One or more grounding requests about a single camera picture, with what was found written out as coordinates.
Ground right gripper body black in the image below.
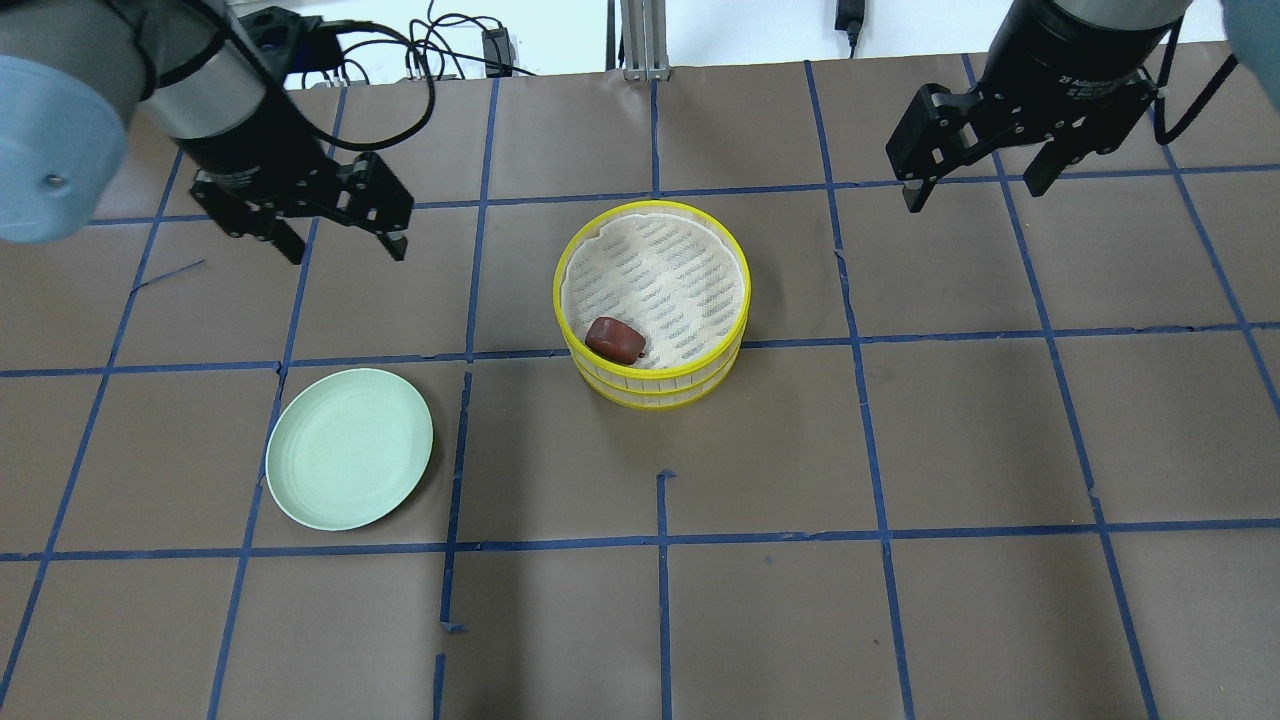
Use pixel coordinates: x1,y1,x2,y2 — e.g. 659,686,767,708
884,10,1166,182

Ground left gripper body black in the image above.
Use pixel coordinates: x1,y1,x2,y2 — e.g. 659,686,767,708
188,100,413,240

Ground brown steamed bun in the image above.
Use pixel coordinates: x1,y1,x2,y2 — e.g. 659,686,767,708
582,316,646,366

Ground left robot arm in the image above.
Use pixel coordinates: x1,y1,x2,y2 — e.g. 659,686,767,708
1,1,435,264

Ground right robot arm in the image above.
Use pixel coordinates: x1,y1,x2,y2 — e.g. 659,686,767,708
886,1,1279,213

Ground white steamer cloth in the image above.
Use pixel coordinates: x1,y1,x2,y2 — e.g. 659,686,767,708
558,206,749,370

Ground black power adapter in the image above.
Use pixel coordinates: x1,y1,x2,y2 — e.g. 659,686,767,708
481,27,516,77

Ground light green plate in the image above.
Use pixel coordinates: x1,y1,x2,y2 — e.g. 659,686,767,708
264,368,434,532

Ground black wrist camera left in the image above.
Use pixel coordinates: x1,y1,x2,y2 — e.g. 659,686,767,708
238,6,344,85

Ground aluminium frame post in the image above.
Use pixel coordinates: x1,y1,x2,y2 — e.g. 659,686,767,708
620,1,671,82

